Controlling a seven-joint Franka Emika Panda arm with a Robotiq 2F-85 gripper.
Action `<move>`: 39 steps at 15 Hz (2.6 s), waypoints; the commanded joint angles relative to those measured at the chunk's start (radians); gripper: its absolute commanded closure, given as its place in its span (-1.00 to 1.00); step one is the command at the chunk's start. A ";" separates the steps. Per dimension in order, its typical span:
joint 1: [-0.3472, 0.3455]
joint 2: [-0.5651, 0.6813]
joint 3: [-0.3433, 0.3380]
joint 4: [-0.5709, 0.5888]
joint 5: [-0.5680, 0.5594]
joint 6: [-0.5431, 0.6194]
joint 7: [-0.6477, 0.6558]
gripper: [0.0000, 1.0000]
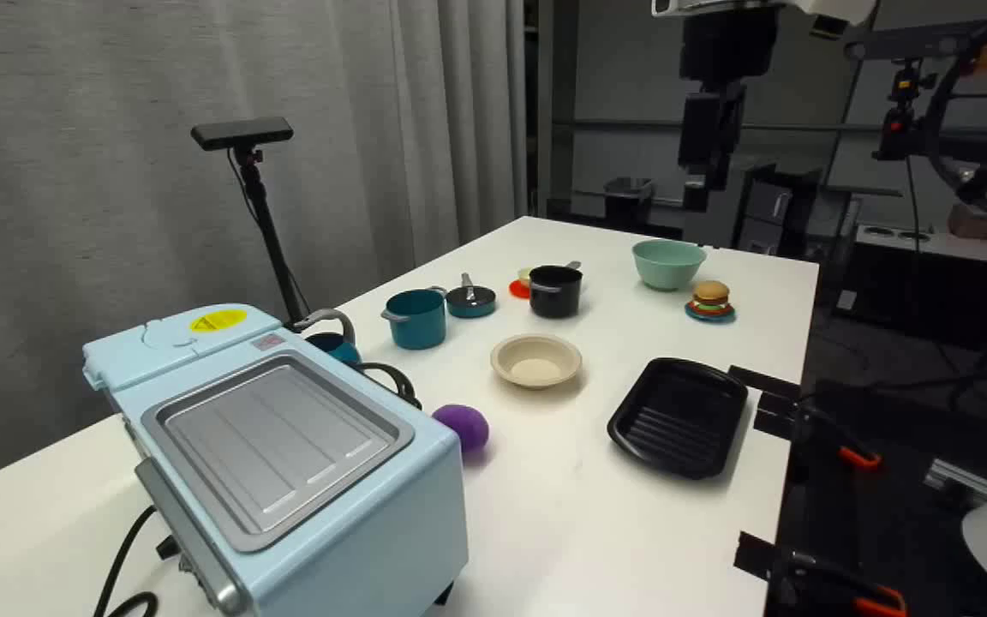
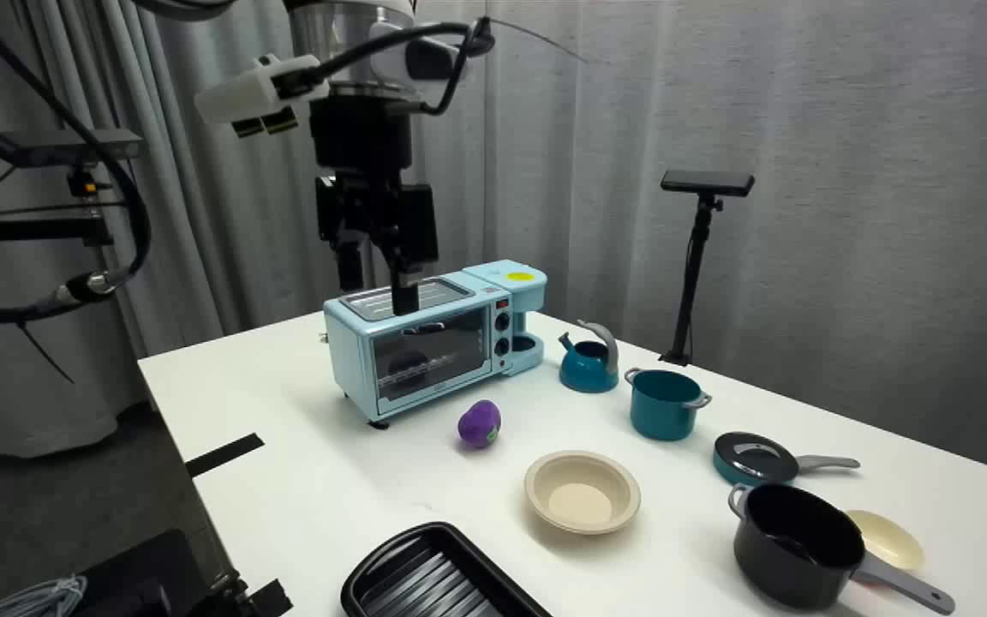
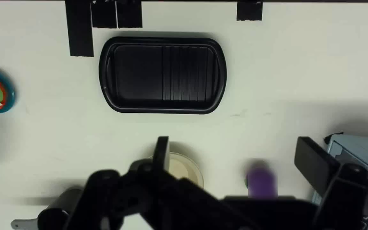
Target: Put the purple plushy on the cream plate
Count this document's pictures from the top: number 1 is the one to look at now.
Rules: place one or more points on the blue round coaster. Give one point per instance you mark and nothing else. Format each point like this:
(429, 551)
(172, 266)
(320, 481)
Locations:
(699, 317)

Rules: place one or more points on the toy burger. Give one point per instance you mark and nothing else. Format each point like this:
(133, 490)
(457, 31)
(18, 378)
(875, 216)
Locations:
(710, 297)

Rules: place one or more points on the teal bowl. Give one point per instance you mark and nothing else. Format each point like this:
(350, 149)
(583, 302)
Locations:
(665, 266)

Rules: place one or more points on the camera on dark stand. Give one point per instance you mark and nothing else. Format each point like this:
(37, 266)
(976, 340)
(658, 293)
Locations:
(916, 70)

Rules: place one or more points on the black mug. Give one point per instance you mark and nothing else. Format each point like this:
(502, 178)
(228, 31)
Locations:
(558, 293)

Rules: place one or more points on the small orange toy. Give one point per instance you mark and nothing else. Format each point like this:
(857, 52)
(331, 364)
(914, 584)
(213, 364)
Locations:
(520, 290)

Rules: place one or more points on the teal cooking pot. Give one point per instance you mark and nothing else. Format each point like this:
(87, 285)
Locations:
(417, 321)

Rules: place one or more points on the black grill pan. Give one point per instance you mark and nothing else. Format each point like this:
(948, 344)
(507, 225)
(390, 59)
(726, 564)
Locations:
(680, 417)

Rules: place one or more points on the black camera bar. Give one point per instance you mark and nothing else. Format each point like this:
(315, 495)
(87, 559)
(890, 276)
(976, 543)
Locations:
(242, 133)

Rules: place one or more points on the purple plushy ball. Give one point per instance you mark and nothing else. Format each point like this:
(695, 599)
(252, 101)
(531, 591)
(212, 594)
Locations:
(463, 428)

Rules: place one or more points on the black background chair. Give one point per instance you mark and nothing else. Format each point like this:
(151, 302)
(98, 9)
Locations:
(769, 212)

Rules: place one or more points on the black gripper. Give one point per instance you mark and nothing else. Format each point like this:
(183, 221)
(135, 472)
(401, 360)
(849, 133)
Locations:
(716, 90)

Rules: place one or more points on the teal pot lid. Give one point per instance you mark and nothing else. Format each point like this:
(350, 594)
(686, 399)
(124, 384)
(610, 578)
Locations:
(471, 298)

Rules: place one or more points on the black tripod stand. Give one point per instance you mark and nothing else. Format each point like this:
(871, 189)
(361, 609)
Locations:
(267, 233)

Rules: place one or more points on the light blue toaster oven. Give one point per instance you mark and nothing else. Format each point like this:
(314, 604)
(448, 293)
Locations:
(289, 466)

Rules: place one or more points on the cream plate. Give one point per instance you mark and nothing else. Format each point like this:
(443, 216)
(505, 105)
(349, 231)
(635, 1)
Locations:
(535, 360)

